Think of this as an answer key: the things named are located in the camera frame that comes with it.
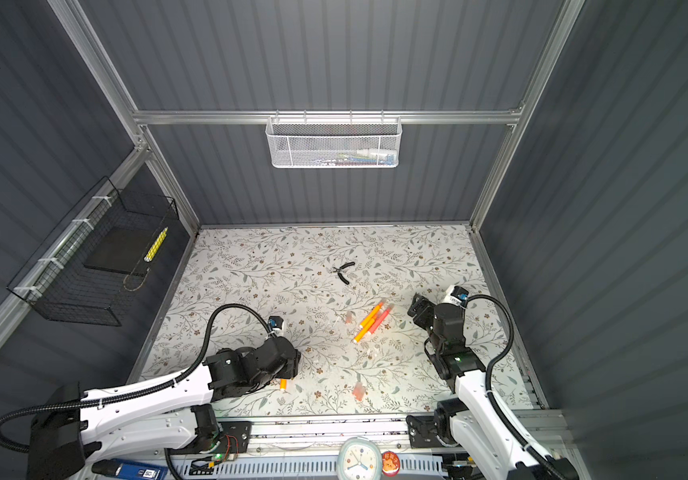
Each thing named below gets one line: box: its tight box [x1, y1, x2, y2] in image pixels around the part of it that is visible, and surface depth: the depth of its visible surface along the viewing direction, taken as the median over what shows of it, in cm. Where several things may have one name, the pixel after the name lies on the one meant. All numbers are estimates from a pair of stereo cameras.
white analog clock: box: [337, 436, 383, 480], surface depth 70 cm
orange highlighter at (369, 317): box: [358, 302, 383, 335], surface depth 96 cm
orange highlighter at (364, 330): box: [354, 318, 375, 343], surface depth 93 cm
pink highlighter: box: [369, 303, 394, 334], surface depth 95 cm
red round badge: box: [381, 451, 401, 477], surface depth 71 cm
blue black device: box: [91, 458, 168, 480], surface depth 68 cm
